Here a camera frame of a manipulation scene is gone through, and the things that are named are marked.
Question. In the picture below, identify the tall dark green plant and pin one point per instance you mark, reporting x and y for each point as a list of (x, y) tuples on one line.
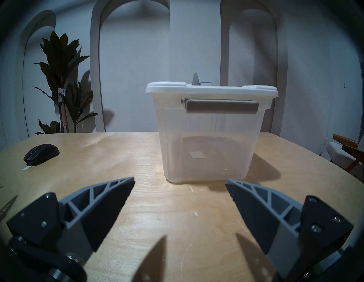
[(61, 62)]

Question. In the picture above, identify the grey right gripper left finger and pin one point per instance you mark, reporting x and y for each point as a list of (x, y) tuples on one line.
[(85, 221)]

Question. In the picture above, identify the wooden armchair with white cushions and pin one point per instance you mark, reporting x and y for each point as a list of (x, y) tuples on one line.
[(344, 155)]

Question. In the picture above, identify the clear plastic storage container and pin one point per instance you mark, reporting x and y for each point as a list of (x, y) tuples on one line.
[(207, 142)]

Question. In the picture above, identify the white plant tag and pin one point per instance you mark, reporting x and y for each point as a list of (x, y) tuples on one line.
[(61, 94)]

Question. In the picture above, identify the white container lid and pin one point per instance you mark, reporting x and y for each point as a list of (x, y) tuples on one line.
[(213, 90)]

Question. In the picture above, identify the black computer mouse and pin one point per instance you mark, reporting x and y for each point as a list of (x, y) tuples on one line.
[(41, 153)]

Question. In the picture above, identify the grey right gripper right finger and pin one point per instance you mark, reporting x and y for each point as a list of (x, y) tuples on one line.
[(264, 219)]

